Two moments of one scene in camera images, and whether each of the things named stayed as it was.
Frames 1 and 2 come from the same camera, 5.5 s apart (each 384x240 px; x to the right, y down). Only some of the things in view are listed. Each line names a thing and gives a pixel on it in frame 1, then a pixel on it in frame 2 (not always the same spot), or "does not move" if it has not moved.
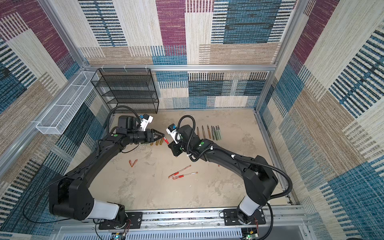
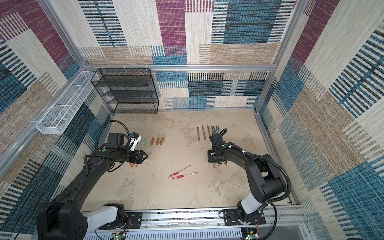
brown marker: [203, 132] does not move
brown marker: [209, 132] does not move
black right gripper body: [177, 149] to [211, 158]
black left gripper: [150, 137] to [140, 158]
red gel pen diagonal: [170, 176] does not move
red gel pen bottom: [182, 175] does not move
